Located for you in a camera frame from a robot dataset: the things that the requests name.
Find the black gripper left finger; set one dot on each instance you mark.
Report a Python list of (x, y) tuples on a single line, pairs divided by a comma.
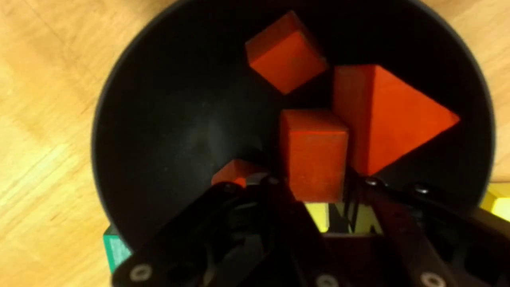
[(224, 244)]

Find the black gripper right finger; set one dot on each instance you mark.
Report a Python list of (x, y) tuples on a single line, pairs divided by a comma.
[(441, 239)]

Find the orange-red hexagonal wooden block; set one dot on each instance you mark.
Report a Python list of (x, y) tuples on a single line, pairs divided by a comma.
[(234, 172)]

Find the medium yellow wooden block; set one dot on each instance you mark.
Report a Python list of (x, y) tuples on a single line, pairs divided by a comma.
[(320, 215)]

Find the green wooden block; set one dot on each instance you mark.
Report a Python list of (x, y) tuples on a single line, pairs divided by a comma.
[(119, 249)]

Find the orange-red wooden cube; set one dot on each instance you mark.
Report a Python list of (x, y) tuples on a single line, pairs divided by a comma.
[(288, 53), (313, 153)]

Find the red wooden block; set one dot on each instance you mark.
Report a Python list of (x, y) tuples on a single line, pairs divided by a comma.
[(393, 117)]

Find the black round bowl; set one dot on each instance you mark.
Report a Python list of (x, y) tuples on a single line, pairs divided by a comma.
[(176, 105)]

